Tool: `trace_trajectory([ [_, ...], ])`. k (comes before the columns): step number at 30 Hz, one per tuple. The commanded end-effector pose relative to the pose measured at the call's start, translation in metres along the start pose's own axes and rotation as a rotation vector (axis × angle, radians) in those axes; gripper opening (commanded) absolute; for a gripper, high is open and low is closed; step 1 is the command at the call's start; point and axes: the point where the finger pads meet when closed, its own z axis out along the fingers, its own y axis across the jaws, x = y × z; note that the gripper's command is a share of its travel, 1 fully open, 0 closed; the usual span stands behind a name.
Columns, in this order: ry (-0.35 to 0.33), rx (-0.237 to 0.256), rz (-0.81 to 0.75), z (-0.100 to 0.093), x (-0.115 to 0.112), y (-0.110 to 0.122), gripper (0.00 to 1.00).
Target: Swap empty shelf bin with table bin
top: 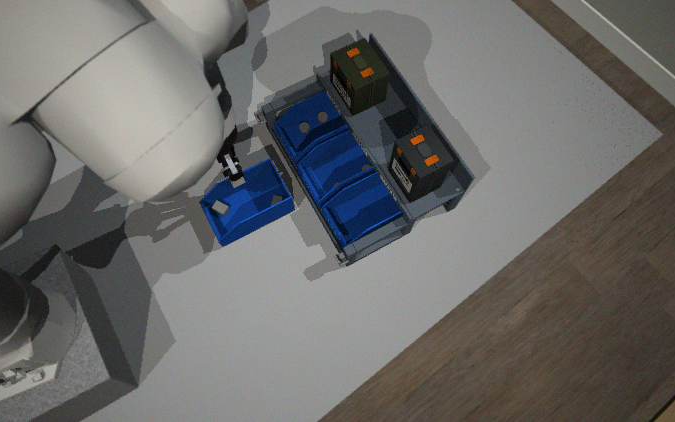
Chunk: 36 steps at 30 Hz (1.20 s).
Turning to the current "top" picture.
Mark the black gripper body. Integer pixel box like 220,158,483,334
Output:
219,124,237,162

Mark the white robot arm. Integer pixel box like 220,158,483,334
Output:
0,0,249,402

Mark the blue bin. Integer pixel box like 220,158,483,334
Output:
199,158,295,247
274,91,349,167
322,172,403,248
296,130,376,208

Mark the grey shelf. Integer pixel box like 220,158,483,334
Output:
254,33,475,267

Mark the olive green case with orange latches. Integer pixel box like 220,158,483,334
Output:
330,38,390,116

